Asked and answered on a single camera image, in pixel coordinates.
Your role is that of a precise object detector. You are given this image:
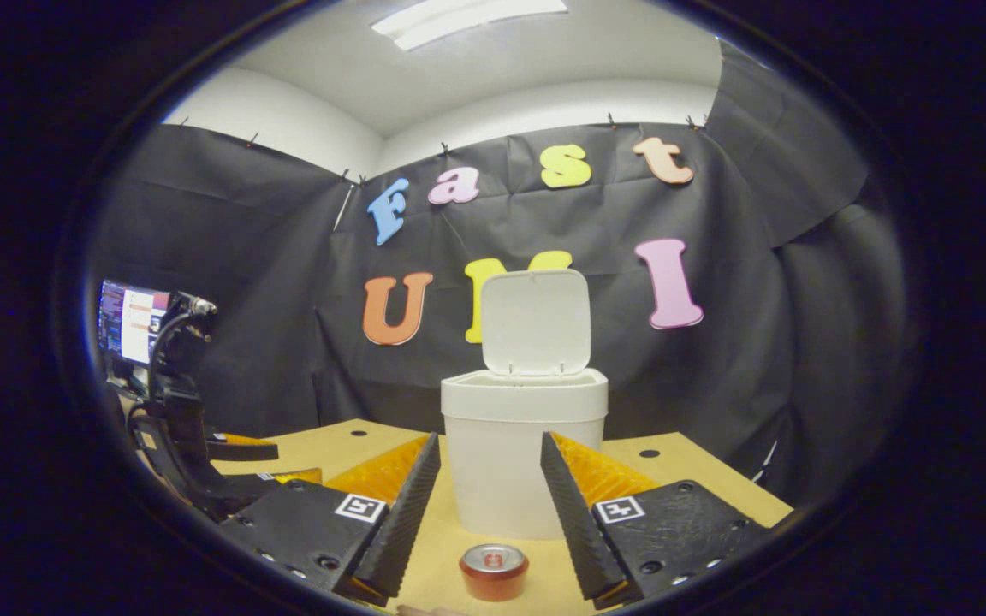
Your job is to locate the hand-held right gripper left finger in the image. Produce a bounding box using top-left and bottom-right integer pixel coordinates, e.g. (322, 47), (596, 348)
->
(219, 432), (442, 607)

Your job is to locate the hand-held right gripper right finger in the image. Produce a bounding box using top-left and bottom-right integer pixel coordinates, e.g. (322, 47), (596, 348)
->
(540, 432), (772, 610)

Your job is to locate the red pop can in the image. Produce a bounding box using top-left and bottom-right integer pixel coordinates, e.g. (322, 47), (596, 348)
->
(459, 543), (531, 602)

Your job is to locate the white desktop garbage bin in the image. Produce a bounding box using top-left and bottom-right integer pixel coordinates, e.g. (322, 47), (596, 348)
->
(441, 269), (609, 542)

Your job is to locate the wooden desktop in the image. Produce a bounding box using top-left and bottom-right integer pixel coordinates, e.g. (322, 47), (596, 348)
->
(129, 418), (793, 616)

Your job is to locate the computer monitor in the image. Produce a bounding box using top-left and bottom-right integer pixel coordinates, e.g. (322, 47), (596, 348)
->
(98, 280), (173, 369)

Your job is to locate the black backdrop cloth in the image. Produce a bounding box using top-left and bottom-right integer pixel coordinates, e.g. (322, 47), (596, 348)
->
(86, 38), (909, 506)

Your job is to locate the ceiling light panel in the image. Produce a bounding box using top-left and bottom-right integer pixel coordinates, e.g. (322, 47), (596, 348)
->
(371, 0), (569, 52)

